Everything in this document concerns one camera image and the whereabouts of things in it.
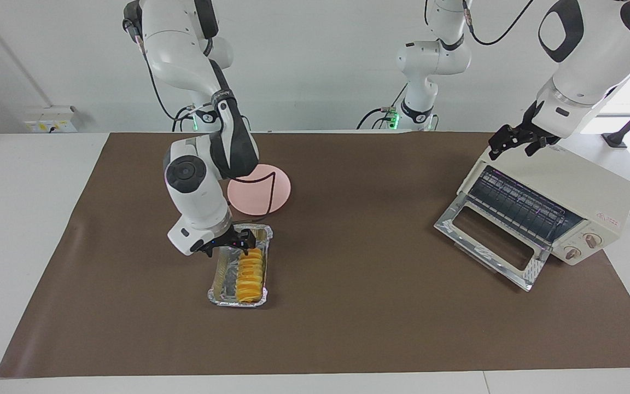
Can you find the beige oven knob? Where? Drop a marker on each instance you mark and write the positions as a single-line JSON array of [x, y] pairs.
[[593, 239], [572, 253]]

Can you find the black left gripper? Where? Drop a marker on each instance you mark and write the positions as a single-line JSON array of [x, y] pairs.
[[536, 128]]

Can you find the pink round plate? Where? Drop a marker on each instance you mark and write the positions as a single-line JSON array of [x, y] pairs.
[[260, 197]]

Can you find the brown table mat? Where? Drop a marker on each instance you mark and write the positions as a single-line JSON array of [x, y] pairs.
[[375, 306]]

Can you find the glass oven door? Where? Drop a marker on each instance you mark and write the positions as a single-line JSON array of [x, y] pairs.
[[457, 219]]

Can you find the white wall socket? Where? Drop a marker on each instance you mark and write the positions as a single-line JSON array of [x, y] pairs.
[[52, 119]]

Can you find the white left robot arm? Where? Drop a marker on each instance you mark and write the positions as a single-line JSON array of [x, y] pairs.
[[583, 60]]

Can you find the yellow braided bread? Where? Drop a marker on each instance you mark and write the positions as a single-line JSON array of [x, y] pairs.
[[250, 279]]

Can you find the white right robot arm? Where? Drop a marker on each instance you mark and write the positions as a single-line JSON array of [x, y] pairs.
[[194, 186]]

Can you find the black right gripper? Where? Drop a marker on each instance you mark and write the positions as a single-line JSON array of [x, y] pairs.
[[227, 238]]

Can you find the aluminium foil tray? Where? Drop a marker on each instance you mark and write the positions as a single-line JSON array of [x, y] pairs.
[[219, 273]]

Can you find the cream toaster oven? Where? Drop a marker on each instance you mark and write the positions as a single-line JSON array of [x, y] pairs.
[[583, 186]]

